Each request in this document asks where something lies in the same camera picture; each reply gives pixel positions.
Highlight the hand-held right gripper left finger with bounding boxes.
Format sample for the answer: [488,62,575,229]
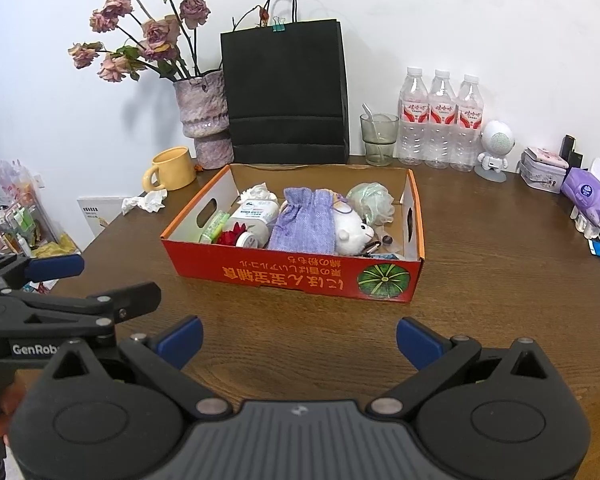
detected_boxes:
[42,316,233,422]

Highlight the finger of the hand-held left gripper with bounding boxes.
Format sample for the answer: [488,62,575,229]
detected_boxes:
[0,254,85,292]
[0,281,162,341]

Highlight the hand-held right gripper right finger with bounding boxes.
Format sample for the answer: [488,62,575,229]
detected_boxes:
[370,316,557,421]

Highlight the orange cardboard box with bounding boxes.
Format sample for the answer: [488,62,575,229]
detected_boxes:
[160,162,426,305]

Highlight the green mesh bath pouf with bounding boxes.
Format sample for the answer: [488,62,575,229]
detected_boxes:
[346,182,395,226]

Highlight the white tissue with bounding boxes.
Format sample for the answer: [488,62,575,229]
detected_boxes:
[237,183,280,206]
[121,189,169,216]

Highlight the person's left hand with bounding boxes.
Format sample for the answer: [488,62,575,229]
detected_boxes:
[0,374,30,443]

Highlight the yellow cloth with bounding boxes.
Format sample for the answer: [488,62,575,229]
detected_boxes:
[30,235,81,261]

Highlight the white card booklet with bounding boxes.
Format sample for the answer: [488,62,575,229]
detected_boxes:
[76,195,131,239]

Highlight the cluttered desk organiser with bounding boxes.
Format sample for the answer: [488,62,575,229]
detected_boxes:
[0,150,64,262]

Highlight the green tube pack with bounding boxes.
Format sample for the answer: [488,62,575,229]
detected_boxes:
[199,210,231,245]

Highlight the red fabric flower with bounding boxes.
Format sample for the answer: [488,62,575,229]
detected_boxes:
[215,225,249,247]

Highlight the white yellow plush toy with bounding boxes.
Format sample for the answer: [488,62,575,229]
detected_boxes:
[334,208,376,257]

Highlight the yellow mug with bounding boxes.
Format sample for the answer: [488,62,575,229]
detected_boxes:
[142,146,197,192]

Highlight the white labelled wipes pack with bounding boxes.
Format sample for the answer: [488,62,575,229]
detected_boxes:
[227,200,280,249]

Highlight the green tinted glass cup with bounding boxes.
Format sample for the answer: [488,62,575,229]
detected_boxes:
[360,112,400,167]

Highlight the clear plastic water bottle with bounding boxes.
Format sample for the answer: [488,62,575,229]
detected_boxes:
[450,74,484,172]
[397,66,430,167]
[425,70,456,170]

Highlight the patterned tin box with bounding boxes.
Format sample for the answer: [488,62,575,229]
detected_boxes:
[519,146,570,190]

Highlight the white robot figure speaker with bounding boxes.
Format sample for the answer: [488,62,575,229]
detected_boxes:
[475,120,517,183]

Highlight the purple tissue pack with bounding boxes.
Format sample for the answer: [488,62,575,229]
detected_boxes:
[560,157,600,236]

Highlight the clear glass straw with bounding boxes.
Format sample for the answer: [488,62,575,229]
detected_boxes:
[362,104,387,144]

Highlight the black slim case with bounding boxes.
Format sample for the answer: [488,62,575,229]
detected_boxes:
[560,134,583,170]

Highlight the dried pink roses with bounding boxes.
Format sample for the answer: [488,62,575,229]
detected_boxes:
[67,0,212,84]

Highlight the black paper bag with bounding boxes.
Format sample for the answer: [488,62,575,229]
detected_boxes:
[220,0,351,165]

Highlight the purple knit drawstring pouch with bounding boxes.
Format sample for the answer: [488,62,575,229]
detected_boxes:
[267,187,354,255]

